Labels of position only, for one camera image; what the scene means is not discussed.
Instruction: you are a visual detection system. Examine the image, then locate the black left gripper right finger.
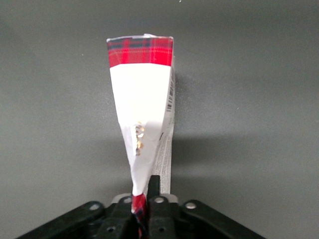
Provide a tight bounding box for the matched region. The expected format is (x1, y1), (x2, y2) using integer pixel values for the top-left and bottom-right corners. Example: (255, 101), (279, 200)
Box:
(146, 175), (184, 239)

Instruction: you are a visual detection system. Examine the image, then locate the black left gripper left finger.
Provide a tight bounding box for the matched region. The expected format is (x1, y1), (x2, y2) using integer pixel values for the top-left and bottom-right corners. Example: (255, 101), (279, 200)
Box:
(96, 197), (138, 239)

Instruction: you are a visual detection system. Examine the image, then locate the red tartan cookie box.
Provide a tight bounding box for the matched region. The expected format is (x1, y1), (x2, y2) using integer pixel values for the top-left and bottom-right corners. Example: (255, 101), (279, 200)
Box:
(105, 33), (176, 239)

